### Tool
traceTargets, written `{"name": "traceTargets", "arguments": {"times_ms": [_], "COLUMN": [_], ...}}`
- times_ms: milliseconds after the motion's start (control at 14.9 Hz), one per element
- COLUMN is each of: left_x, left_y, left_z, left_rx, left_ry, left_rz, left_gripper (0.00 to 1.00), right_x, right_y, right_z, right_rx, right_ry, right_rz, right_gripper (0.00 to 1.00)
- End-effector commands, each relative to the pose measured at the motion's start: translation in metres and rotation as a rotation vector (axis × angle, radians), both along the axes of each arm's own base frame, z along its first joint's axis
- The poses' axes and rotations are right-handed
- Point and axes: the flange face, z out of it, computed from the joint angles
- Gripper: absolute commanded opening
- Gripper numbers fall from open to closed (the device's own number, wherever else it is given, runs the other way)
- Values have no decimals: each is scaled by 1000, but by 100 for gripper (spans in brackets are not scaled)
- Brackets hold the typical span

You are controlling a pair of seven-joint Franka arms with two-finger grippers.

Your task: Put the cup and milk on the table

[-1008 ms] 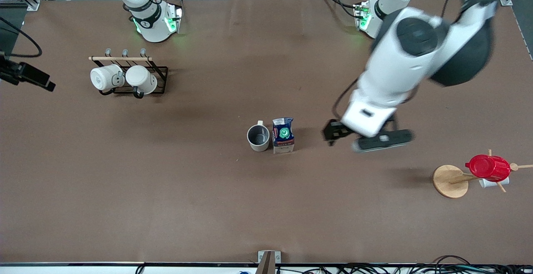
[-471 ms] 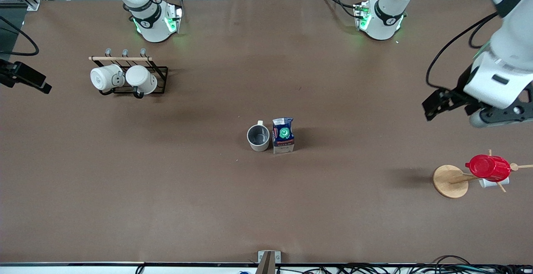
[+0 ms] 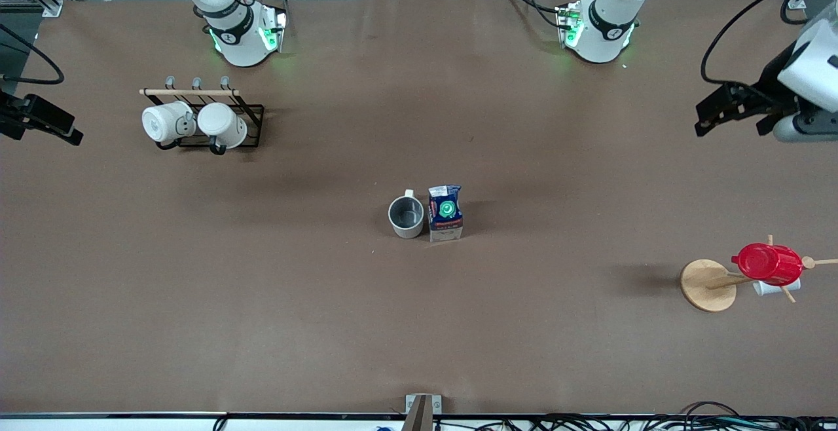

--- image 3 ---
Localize base connector bracket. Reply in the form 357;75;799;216
261;7;287;53
555;0;585;50

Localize blue milk carton green cap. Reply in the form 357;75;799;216
428;185;464;243

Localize red plastic cup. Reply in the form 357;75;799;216
731;242;804;287

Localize white ribbed mug grey inside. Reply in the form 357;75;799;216
388;189;426;240

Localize small white cup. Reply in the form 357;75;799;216
752;278;802;298

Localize left base connector bracket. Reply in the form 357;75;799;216
555;0;585;50

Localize brown paper table cover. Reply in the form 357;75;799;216
0;0;838;417

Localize grey metal camera mount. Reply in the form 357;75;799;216
405;394;443;431

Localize black wire mug rack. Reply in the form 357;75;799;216
139;75;265;155

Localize long black left arm cable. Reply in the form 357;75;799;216
700;0;832;86

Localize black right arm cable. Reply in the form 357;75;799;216
0;23;65;85

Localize wooden mug tree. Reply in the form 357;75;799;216
680;234;838;313

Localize white mug with black handle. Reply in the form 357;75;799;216
196;102;248;155

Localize right base connector bracket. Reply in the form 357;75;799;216
261;7;287;53

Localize white mug with grey handle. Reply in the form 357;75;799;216
142;101;197;145

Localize black left base cables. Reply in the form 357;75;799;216
503;0;564;29

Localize black cable bundle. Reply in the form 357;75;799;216
484;402;838;431

